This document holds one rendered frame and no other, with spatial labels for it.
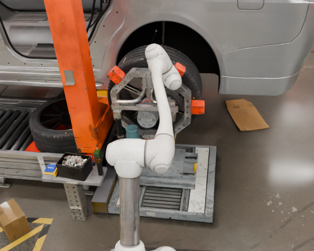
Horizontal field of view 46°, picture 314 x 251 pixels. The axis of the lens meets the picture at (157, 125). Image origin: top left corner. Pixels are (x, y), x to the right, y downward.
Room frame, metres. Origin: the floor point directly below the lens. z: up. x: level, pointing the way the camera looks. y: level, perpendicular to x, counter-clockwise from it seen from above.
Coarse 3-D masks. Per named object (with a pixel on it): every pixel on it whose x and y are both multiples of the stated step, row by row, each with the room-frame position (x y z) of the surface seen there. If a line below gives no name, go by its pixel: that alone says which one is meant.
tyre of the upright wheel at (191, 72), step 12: (144, 48) 2.36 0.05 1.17; (168, 48) 2.35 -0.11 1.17; (132, 60) 2.23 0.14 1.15; (144, 60) 2.20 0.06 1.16; (180, 60) 2.25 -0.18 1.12; (192, 72) 2.22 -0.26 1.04; (192, 84) 2.13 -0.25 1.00; (108, 96) 2.25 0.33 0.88; (192, 96) 2.13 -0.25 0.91; (192, 120) 2.13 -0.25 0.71; (180, 132) 2.16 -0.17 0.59
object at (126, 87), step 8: (128, 88) 2.25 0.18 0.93; (136, 88) 2.25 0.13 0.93; (120, 96) 2.26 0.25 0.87; (128, 96) 2.41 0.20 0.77; (144, 96) 2.24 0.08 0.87; (168, 96) 2.19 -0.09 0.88; (128, 112) 2.27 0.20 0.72; (136, 112) 2.24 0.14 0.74; (136, 120) 2.25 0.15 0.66; (176, 120) 2.19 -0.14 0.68; (152, 128) 2.20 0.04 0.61
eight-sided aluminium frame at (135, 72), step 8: (128, 72) 2.18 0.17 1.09; (136, 72) 2.12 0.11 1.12; (144, 72) 2.11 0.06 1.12; (128, 80) 2.13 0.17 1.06; (112, 88) 2.20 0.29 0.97; (120, 88) 2.15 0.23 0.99; (184, 88) 2.10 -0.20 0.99; (112, 96) 2.15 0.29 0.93; (184, 96) 2.06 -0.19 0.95; (184, 104) 2.06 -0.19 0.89; (184, 112) 2.06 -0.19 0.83; (128, 120) 2.19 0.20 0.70; (184, 120) 2.06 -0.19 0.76; (176, 128) 2.07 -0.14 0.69; (144, 136) 2.13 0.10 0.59; (152, 136) 2.11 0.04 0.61
